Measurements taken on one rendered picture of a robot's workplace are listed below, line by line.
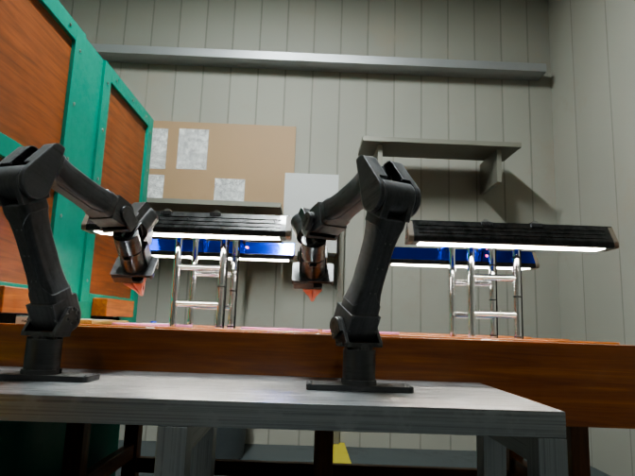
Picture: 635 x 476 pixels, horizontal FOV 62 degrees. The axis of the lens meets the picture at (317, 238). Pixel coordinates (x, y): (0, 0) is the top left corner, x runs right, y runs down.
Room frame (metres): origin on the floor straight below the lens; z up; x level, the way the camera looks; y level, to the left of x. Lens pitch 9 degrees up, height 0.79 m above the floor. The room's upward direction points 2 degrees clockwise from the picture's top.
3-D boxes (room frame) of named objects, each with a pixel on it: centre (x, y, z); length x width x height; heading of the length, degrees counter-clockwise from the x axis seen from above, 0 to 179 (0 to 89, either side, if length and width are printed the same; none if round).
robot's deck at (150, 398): (1.28, 0.22, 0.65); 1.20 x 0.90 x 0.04; 91
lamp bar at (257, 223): (1.57, 0.39, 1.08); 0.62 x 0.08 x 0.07; 90
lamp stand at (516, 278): (1.65, -0.59, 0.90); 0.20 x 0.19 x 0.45; 90
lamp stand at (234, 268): (2.05, 0.38, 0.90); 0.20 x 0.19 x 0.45; 90
